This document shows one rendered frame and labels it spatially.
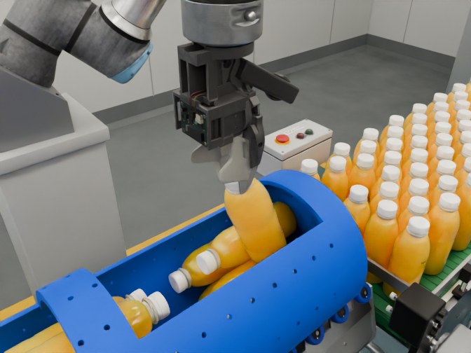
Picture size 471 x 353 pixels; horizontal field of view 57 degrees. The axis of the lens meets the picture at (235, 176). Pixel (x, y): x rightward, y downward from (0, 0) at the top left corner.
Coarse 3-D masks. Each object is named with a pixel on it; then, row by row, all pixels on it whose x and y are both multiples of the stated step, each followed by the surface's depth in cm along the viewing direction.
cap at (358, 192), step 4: (352, 188) 96; (356, 188) 96; (360, 188) 96; (364, 188) 96; (352, 192) 95; (356, 192) 95; (360, 192) 95; (364, 192) 95; (368, 192) 95; (352, 196) 96; (356, 196) 95; (360, 196) 94; (364, 196) 95; (360, 200) 95
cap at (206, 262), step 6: (204, 252) 76; (198, 258) 76; (204, 258) 74; (210, 258) 74; (198, 264) 77; (204, 264) 75; (210, 264) 74; (216, 264) 75; (204, 270) 76; (210, 270) 74
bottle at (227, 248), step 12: (276, 204) 84; (288, 216) 82; (228, 228) 79; (288, 228) 82; (216, 240) 77; (228, 240) 76; (240, 240) 76; (216, 252) 76; (228, 252) 75; (240, 252) 76; (228, 264) 76; (240, 264) 78
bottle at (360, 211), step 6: (348, 198) 98; (348, 204) 97; (354, 204) 96; (360, 204) 96; (366, 204) 96; (348, 210) 97; (354, 210) 96; (360, 210) 96; (366, 210) 96; (354, 216) 96; (360, 216) 96; (366, 216) 96; (360, 222) 96; (366, 222) 97; (360, 228) 98
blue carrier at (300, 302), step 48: (288, 192) 74; (192, 240) 84; (288, 240) 89; (336, 240) 70; (48, 288) 58; (96, 288) 56; (144, 288) 80; (192, 288) 85; (240, 288) 60; (288, 288) 63; (336, 288) 70; (0, 336) 64; (96, 336) 51; (144, 336) 52; (192, 336) 55; (240, 336) 58; (288, 336) 65
